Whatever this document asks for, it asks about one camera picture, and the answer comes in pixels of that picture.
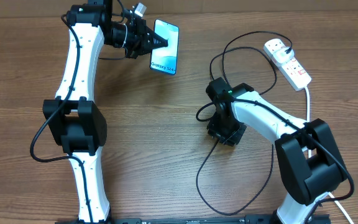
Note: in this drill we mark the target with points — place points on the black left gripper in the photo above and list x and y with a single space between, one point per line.
143 35

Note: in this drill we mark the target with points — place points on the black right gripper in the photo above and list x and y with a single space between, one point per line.
215 132

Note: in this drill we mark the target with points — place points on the blue Galaxy smartphone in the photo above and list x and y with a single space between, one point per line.
164 59

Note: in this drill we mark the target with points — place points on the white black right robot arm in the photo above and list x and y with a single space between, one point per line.
310 163

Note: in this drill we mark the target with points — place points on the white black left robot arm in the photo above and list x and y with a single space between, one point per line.
76 123

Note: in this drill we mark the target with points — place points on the white charger plug adapter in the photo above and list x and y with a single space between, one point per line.
283 55

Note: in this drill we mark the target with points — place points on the white power strip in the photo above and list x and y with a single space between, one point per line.
293 71

